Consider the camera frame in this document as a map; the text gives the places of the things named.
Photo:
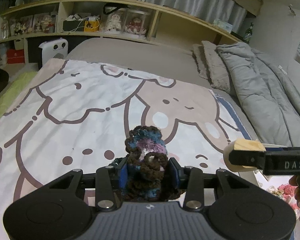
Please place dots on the yellow container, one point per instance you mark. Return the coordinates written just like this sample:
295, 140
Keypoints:
91, 26

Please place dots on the green bedsheet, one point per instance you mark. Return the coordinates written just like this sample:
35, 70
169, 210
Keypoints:
14, 89

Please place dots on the red box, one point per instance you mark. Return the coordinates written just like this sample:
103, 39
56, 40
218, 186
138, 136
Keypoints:
15, 56

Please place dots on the green glass bottle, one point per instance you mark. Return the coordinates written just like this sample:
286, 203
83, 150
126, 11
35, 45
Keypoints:
248, 33

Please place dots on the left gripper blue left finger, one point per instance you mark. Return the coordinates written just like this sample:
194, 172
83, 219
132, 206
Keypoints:
110, 182

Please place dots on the grey comforter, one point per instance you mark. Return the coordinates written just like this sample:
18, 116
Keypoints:
266, 93

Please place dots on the doll in clear case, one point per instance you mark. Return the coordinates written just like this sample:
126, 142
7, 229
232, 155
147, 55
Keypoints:
114, 22
136, 24

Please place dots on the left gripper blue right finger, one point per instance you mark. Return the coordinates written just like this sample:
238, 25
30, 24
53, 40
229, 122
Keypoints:
189, 179

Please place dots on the oval wooden block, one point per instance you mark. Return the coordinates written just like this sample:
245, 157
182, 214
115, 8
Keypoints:
240, 155

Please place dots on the white space heater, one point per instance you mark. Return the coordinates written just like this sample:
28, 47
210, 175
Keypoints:
57, 49

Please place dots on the wooden headboard shelf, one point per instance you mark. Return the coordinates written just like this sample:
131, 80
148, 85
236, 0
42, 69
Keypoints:
66, 18

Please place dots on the tissue box on shelf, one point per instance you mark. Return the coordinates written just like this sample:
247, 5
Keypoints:
223, 25

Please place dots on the white cardboard box tray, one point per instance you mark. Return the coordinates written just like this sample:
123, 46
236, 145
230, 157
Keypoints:
264, 181

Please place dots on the grey fuzzy pillow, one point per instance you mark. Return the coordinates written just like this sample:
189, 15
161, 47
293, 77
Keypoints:
211, 67

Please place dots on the pink crochet doll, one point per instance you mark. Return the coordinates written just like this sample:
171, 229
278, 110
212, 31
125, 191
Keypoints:
286, 193

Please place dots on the cartoon bunny blanket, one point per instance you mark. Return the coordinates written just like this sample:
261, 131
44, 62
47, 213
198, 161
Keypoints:
76, 114

